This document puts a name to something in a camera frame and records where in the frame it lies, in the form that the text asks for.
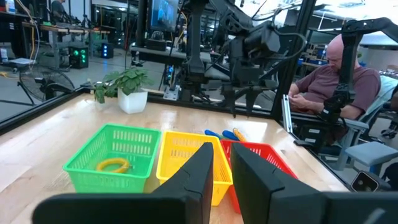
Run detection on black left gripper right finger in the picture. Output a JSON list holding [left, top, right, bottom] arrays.
[[230, 142, 326, 224]]

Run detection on wooden workshop desk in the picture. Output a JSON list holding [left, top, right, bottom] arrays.
[[21, 21, 111, 69]]

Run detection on black computer monitor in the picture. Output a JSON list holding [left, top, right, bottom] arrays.
[[147, 0, 182, 34]]

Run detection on silver frame bracket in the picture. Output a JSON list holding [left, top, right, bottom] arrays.
[[281, 94, 294, 134]]

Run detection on green plastic basket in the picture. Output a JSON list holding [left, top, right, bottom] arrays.
[[63, 123, 162, 194]]

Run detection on black square camera device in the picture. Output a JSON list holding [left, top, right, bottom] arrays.
[[351, 170, 380, 193]]

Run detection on blue spring coil keychain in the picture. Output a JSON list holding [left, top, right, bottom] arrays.
[[204, 129, 223, 140], [221, 129, 239, 141]]

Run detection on black box blue lights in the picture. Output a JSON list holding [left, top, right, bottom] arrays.
[[101, 42, 114, 60]]

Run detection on grey office chair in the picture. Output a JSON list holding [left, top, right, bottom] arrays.
[[334, 74, 398, 175]]

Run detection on computer tower green lights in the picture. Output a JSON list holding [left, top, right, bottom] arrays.
[[68, 45, 90, 70]]

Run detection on yellow spring coil keychain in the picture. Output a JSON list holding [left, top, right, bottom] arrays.
[[95, 157, 131, 174], [232, 127, 248, 143]]

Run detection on grey side desk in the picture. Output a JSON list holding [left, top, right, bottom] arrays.
[[130, 45, 231, 82]]

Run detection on green artificial plant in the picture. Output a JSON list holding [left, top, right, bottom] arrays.
[[93, 67, 155, 115]]

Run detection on yellow plastic basket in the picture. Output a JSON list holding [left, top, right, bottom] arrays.
[[155, 130, 233, 207]]

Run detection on black labelled equipment box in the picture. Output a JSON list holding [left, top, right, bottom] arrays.
[[292, 111, 332, 149]]

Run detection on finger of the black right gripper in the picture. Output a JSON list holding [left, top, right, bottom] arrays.
[[245, 85, 262, 116], [221, 84, 239, 119]]

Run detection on person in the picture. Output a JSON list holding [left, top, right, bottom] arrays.
[[287, 34, 382, 121], [51, 0, 67, 20]]

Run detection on red plastic basket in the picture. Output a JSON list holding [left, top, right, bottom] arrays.
[[220, 139, 299, 215]]

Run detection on black floor fan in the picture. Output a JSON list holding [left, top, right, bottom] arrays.
[[17, 63, 76, 106]]

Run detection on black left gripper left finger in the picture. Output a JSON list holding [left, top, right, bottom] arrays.
[[150, 142, 215, 224]]

